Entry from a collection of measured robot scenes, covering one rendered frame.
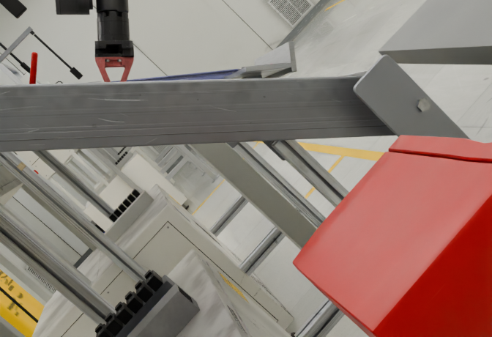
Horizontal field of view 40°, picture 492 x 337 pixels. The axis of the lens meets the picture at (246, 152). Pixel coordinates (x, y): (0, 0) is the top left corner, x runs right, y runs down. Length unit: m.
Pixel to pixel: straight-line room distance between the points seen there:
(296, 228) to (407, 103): 0.99
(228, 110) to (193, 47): 8.18
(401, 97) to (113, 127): 0.28
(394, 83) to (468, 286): 0.42
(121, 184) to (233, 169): 4.13
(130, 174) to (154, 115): 5.02
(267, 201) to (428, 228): 1.33
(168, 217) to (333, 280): 1.84
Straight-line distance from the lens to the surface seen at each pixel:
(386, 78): 0.67
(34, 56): 1.33
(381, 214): 0.32
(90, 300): 1.41
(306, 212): 2.17
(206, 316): 1.00
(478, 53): 1.07
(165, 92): 0.66
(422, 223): 0.29
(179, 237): 2.15
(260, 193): 1.60
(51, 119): 0.66
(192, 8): 8.91
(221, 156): 1.58
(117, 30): 1.24
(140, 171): 5.68
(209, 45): 8.87
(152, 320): 1.04
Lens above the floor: 0.90
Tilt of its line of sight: 9 degrees down
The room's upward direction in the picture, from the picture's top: 47 degrees counter-clockwise
